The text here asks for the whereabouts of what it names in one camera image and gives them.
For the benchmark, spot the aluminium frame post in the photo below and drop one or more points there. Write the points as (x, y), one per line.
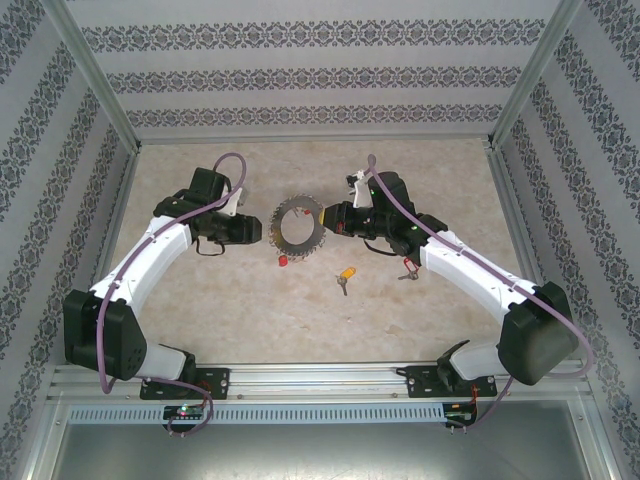
(531, 80)
(101, 80)

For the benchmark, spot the yellow tag key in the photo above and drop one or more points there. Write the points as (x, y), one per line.
(347, 274)

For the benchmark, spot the large metal keyring disc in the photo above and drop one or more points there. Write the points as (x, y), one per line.
(300, 248)

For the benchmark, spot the red labelled tag key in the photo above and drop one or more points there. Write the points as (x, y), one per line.
(411, 270)

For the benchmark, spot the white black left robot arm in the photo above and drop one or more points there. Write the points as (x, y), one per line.
(150, 260)

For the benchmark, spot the small controller board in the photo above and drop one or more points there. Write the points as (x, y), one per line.
(460, 415)
(185, 411)

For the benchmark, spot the grey sheet metal panel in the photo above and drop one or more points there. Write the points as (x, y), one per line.
(320, 455)

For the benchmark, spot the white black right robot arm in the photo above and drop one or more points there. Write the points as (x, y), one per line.
(465, 270)

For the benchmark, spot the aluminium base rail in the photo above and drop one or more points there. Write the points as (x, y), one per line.
(315, 382)

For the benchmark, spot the aluminium frame bar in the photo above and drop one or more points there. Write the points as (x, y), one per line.
(510, 200)
(120, 200)
(315, 142)

